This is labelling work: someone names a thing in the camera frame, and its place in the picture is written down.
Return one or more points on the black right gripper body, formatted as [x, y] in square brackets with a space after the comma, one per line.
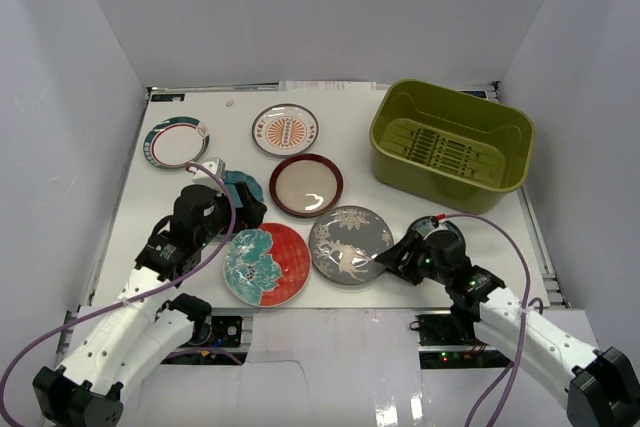
[441, 275]

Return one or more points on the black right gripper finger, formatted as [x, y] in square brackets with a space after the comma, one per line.
[404, 256]
[412, 276]

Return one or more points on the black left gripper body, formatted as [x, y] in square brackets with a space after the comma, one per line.
[247, 201]

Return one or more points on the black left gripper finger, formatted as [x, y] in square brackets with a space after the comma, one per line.
[250, 213]
[221, 216]

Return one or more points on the small blue floral plate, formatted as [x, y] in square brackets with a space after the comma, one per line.
[427, 226]

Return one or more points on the grey reindeer snowflake plate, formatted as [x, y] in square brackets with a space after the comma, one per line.
[344, 243]

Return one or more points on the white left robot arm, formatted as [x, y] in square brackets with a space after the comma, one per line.
[152, 318]

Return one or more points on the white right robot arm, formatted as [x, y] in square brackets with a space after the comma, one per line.
[596, 387]

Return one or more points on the olive green plastic bin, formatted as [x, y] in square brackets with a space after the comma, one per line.
[449, 147]

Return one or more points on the teal scalloped plate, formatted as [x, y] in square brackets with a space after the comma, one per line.
[230, 178]

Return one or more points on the red teal flower plate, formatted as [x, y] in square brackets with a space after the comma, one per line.
[267, 266]

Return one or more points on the red rimmed beige plate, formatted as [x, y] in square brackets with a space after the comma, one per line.
[306, 185]

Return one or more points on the white green rimmed plate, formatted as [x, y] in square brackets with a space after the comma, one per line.
[176, 141]

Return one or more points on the white orange sunburst plate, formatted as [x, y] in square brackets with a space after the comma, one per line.
[285, 130]

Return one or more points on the blue label sticker left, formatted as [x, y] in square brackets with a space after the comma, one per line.
[173, 97]

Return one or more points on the blue label sticker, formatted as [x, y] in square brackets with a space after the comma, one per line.
[476, 93]
[173, 97]

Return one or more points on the white papers at back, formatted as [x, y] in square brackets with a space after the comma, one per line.
[331, 86]

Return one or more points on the blue label sticker right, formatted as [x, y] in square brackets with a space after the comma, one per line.
[476, 93]

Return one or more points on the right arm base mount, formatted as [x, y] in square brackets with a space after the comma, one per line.
[447, 343]

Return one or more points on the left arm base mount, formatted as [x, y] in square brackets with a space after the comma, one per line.
[216, 342]

